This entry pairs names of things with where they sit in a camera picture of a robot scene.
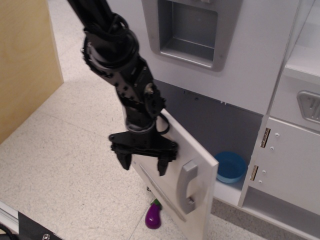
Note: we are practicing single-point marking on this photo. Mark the grey fridge door handle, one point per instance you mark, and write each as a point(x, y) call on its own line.
point(188, 172)

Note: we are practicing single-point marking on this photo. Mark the light blue bowl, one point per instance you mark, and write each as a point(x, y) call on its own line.
point(231, 167)

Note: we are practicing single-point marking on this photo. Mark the brass cabinet hinge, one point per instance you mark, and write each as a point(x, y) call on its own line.
point(265, 137)
point(254, 172)

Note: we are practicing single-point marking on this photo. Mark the white toy kitchen cabinet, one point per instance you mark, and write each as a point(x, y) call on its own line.
point(274, 54)

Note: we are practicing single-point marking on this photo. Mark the white low fridge door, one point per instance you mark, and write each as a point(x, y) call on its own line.
point(194, 225)

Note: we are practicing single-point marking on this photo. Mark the aluminium frame rail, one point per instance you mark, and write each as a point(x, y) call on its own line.
point(9, 217)

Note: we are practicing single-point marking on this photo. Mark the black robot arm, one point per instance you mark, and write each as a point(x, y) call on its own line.
point(111, 50)

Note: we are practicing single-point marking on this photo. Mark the white right cabinet door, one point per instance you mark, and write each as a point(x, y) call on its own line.
point(289, 165)

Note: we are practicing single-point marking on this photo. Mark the grey ice dispenser recess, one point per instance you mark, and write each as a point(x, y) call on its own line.
point(195, 31)

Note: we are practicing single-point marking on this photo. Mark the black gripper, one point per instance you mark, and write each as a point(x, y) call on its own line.
point(151, 144)

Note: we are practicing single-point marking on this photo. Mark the grey oven handle panel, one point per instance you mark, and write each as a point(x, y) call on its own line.
point(309, 105)

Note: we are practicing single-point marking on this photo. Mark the wooden plywood panel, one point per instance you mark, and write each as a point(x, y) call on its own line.
point(30, 71)

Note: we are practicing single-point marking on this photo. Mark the upper brass cabinet hinge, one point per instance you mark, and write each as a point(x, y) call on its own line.
point(265, 137)

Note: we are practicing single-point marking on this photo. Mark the lower brass cabinet hinge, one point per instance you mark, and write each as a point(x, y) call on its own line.
point(254, 172)

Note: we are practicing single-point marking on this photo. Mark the purple toy eggplant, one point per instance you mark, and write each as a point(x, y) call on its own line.
point(153, 217)

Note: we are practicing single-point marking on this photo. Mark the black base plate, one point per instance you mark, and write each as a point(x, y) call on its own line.
point(29, 229)

